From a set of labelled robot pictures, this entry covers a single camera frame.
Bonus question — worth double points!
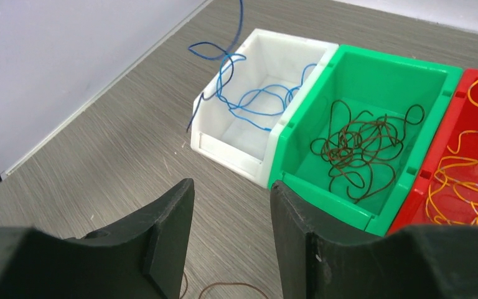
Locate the green plastic bin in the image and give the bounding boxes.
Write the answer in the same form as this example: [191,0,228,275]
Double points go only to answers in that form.
[269,45,463,236]

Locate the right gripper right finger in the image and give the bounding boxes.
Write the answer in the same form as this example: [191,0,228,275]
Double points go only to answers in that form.
[270,181,478,298]

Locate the dark cables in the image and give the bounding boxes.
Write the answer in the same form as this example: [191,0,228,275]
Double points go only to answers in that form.
[309,98,426,205]

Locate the red plastic bin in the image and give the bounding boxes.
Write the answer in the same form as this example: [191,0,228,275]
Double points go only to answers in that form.
[388,69,478,234]

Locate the yellow cables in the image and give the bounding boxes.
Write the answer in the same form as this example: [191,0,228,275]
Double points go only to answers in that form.
[424,65,478,227]

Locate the white plastic bin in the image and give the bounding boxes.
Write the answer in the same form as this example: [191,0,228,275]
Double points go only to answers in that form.
[190,29,339,187]

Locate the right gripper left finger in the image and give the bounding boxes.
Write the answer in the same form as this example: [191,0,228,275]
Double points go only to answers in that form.
[0,178,195,298]

